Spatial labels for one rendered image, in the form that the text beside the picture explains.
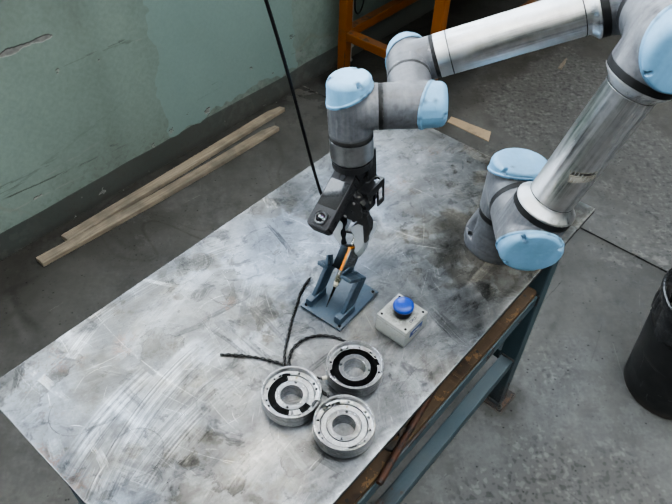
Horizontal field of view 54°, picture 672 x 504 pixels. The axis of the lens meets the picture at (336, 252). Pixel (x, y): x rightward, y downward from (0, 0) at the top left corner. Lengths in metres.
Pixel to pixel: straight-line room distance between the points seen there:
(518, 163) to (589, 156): 0.22
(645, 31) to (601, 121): 0.15
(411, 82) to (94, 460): 0.80
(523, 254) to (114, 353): 0.78
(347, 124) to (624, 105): 0.42
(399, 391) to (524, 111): 2.40
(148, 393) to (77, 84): 1.55
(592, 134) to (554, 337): 1.37
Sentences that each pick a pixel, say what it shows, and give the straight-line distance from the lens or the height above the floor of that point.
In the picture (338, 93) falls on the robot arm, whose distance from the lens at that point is 1.05.
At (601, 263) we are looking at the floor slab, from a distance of 2.74.
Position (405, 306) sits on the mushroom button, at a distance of 1.25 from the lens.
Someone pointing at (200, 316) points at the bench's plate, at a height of 0.80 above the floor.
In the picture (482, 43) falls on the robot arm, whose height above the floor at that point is 1.29.
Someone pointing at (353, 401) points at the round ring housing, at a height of 0.83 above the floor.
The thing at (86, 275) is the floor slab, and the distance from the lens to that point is 2.59.
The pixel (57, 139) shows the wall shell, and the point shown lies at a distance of 2.63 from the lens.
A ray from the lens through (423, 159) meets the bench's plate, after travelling 1.70.
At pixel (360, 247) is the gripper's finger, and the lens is 1.23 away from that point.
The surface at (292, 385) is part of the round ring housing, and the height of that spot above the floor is 0.83.
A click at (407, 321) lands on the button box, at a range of 1.26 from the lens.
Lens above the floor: 1.83
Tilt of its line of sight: 46 degrees down
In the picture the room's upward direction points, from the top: 2 degrees clockwise
